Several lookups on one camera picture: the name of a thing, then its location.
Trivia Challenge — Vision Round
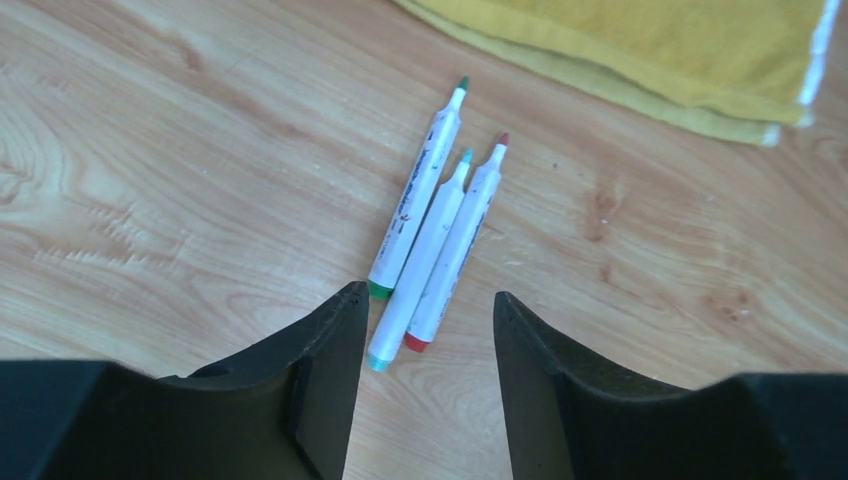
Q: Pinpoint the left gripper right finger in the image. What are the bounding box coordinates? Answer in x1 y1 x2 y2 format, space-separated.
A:
493 291 847 479

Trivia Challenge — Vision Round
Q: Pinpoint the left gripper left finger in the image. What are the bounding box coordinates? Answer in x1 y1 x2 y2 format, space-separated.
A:
1 281 369 479

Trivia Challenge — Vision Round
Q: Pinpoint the white pen teal end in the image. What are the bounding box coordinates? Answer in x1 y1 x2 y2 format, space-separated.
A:
366 149 473 372

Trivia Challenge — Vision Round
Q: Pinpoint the yellow folded towel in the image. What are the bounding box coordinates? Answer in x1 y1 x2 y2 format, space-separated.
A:
403 1 841 147

